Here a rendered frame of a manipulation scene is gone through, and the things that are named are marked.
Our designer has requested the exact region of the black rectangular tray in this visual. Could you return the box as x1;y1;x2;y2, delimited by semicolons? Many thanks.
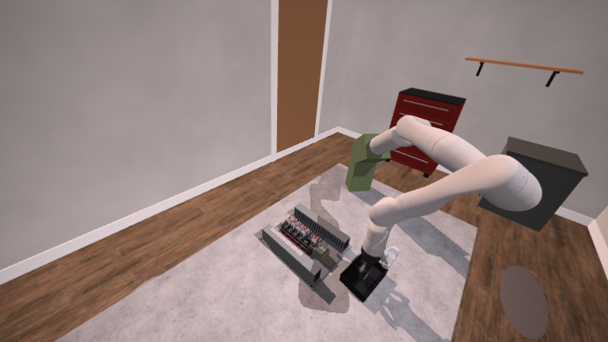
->
340;253;388;302

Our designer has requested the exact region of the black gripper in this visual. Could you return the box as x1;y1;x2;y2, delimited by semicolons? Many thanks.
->
357;245;381;280

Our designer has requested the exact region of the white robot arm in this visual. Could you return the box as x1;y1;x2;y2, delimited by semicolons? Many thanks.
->
363;116;542;269

